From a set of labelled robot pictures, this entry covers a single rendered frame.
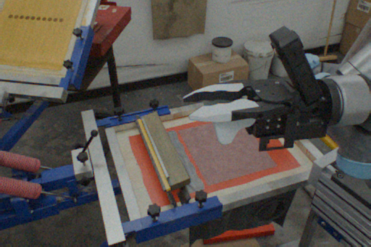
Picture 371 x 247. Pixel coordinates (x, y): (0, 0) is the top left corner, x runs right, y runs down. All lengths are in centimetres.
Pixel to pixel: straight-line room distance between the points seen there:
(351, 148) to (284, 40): 25
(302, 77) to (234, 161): 97
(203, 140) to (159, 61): 208
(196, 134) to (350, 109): 107
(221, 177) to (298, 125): 85
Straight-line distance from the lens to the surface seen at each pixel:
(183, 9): 328
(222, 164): 141
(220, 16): 354
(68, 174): 131
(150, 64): 348
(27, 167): 135
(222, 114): 45
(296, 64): 48
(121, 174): 134
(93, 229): 244
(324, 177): 112
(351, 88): 54
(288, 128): 51
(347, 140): 64
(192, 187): 131
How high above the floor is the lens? 196
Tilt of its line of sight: 37 degrees down
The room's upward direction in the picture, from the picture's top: straight up
